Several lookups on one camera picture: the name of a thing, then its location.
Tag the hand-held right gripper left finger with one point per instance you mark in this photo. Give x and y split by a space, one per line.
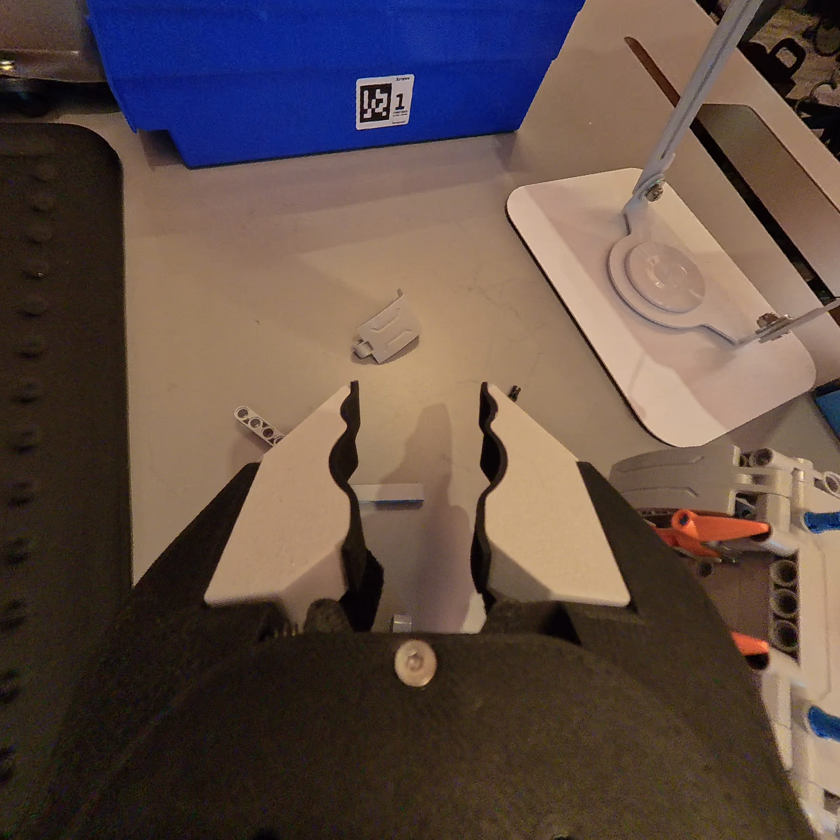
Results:
282 525

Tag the long grey beam with pins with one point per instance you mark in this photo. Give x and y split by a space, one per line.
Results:
394 491

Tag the small grey curved panel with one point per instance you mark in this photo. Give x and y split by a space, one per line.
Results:
390 328

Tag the blue tagged parts bin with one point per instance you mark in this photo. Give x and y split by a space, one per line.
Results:
262 65

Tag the blue picture box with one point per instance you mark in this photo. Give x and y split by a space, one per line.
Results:
830 413

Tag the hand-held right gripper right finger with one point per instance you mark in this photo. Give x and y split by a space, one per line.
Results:
551 525

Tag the short grey beam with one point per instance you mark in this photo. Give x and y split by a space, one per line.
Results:
253 418

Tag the grey orange toy model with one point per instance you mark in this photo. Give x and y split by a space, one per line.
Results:
669 469

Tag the black perforated mat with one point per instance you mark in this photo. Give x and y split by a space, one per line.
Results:
59 328

